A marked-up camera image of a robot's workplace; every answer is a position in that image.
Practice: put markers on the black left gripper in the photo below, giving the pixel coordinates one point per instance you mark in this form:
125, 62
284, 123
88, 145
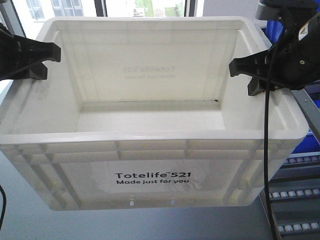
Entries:
26, 52

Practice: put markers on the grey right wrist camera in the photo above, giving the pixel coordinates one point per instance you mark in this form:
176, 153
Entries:
269, 10

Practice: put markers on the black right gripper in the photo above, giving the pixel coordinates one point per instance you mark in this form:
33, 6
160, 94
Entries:
294, 59

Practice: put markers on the white plastic tote bin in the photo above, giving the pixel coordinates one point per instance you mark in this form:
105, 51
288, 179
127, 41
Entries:
139, 113

